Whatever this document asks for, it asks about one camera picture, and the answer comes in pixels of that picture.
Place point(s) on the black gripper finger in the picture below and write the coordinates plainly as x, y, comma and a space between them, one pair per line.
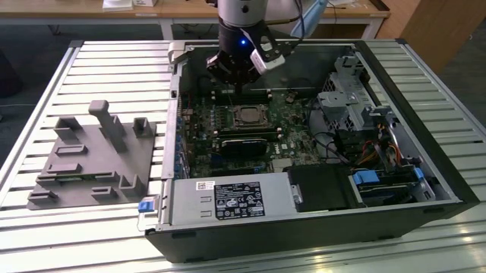
231, 74
249, 74

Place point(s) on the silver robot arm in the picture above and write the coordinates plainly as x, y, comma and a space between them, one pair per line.
239, 11

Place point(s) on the CPU socket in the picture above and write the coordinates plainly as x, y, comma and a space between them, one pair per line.
237, 125

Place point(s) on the black graphics card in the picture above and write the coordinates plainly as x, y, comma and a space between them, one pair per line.
243, 146

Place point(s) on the metal drive cage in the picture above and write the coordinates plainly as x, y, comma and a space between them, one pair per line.
338, 102

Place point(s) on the green motherboard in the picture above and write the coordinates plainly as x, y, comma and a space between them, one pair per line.
295, 142

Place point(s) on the silver chipset heatsink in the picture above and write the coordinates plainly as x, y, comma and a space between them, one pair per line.
282, 165

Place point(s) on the white box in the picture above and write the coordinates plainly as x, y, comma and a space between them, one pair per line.
118, 5

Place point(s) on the black plastic shroud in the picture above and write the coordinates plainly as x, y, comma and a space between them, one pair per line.
319, 187

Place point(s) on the silver power supply unit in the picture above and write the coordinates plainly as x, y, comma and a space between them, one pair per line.
190, 199

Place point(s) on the grey parts rack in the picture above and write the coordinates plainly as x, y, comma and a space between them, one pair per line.
95, 159

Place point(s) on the blue disk carrier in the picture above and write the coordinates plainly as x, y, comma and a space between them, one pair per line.
365, 177

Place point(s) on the wooden desk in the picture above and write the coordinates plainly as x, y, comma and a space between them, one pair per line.
56, 12

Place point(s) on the blue case latch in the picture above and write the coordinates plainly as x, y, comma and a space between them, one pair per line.
147, 205

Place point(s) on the wooden cabinet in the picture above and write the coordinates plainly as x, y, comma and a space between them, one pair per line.
448, 28

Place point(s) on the blue bay clip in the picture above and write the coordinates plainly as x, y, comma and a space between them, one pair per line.
418, 174

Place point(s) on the black PC case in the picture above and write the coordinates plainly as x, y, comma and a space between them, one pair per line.
266, 241

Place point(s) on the small silver wrist camera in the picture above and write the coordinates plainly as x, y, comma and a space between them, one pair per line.
213, 63

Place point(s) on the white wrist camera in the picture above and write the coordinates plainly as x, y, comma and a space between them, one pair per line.
266, 61

